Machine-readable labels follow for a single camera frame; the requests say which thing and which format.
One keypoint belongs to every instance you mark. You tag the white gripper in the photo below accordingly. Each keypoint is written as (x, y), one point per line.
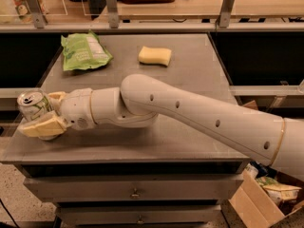
(77, 108)

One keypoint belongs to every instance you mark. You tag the white green 7up can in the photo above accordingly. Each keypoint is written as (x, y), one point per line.
(33, 104)

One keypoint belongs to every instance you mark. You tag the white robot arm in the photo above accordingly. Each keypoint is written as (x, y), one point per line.
(140, 99)

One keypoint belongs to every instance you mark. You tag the green chip bag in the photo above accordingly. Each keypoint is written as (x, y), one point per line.
(83, 51)

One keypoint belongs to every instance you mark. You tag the yellow sponge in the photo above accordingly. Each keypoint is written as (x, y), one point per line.
(155, 55)

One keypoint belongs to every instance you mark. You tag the grey lower drawer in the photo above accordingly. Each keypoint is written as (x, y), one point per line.
(138, 214)

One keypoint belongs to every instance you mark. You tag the grey drawer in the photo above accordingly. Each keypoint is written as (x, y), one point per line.
(120, 188)
(138, 214)

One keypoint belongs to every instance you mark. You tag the grey upper drawer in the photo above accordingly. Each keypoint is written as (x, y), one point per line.
(120, 188)

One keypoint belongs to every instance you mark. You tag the open cardboard box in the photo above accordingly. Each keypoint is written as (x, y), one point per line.
(276, 142)

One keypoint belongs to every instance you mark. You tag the snack package in box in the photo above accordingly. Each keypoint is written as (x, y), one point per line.
(278, 192)

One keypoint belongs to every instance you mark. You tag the left metal bracket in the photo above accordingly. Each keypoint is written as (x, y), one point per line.
(38, 17)

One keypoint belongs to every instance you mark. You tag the metal bracket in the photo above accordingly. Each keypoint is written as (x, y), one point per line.
(38, 17)
(112, 13)
(225, 13)

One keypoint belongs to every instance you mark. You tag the middle metal bracket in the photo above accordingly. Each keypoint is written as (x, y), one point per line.
(112, 13)

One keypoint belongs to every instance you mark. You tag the right metal bracket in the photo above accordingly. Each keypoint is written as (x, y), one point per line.
(225, 13)

